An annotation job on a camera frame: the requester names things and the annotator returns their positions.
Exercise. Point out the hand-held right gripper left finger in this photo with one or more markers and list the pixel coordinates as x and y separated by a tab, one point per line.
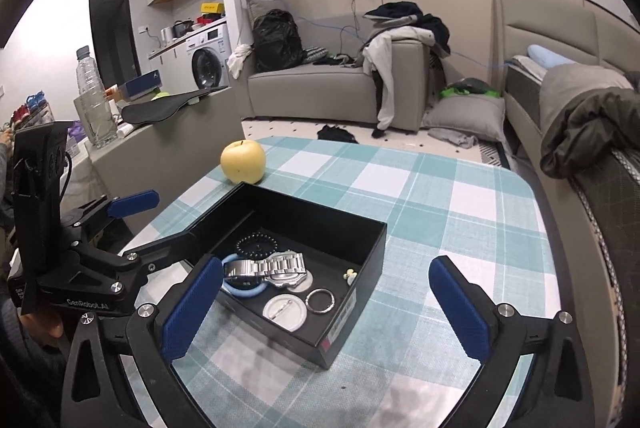
192	308

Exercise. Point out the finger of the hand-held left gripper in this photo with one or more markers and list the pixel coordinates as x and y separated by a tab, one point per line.
132	204
165	250

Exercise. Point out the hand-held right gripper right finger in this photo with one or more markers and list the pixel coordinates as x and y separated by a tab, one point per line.
462	308

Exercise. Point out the silver digital watch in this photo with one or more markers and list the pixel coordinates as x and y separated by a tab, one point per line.
270	270

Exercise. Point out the black box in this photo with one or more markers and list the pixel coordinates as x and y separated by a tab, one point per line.
360	298

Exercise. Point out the person's left hand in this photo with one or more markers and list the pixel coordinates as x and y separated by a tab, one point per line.
42	328

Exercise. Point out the purple bag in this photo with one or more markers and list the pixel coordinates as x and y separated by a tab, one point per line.
74	135

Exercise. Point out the grey low cabinet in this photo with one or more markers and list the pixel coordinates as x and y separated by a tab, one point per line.
190	142

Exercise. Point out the white round badge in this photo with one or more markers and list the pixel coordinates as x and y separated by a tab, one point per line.
280	308
306	281

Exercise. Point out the black curved pad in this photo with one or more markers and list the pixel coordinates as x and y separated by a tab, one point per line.
160	110

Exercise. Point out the teal checkered tablecloth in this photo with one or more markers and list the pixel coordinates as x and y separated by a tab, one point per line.
425	218

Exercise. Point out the clear plastic water bottle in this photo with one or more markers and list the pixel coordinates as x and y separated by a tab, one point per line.
92	107

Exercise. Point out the yellow apple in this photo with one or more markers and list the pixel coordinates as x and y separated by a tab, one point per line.
242	160

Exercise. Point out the blue box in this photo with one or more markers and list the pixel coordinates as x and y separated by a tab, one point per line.
142	85

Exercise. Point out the white washing machine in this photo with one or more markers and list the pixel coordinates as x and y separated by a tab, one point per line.
207	62

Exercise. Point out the white cloth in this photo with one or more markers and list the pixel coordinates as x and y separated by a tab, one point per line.
240	60

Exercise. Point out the grey cushion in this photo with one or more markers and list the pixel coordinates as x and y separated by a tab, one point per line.
465	115

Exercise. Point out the grey sofa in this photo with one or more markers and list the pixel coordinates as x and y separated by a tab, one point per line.
310	92

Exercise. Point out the yellow box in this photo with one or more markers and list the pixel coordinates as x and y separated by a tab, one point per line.
211	8

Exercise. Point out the black backpack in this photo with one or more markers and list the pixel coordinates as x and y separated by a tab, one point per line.
277	42

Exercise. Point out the dark puffy jacket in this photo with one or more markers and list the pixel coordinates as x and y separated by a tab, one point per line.
585	127

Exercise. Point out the green cloth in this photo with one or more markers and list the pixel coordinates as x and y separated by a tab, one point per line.
470	88

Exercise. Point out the striped cushion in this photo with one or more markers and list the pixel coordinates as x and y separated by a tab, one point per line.
315	54

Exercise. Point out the grey blanket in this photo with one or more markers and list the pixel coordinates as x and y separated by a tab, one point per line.
575	82

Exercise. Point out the white jacket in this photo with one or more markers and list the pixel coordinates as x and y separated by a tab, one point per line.
385	57

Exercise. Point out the light blue pillow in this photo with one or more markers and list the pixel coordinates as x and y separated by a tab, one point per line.
547	56

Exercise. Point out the beige upholstered bed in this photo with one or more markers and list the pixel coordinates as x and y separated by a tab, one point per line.
550	32

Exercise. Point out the pile of dark clothes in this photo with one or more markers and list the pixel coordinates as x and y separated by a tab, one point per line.
400	12

